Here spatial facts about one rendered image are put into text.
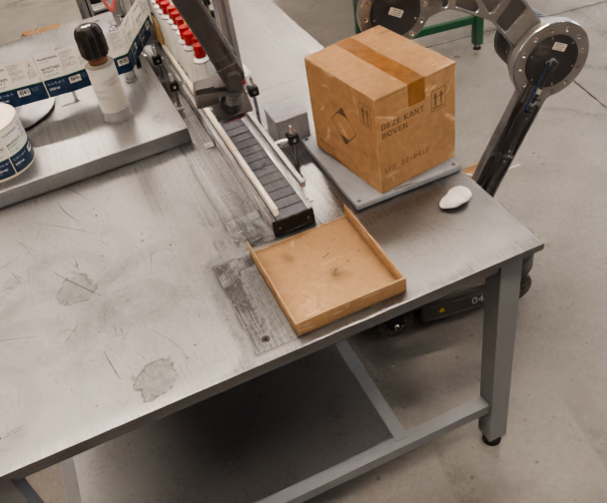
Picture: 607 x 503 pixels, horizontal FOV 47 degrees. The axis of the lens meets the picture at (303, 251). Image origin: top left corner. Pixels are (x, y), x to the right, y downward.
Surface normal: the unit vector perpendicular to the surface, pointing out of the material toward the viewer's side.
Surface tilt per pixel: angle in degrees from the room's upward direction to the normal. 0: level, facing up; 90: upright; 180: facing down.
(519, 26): 90
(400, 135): 90
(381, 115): 90
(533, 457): 0
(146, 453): 0
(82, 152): 0
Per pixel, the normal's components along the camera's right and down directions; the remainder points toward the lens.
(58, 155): -0.14, -0.73
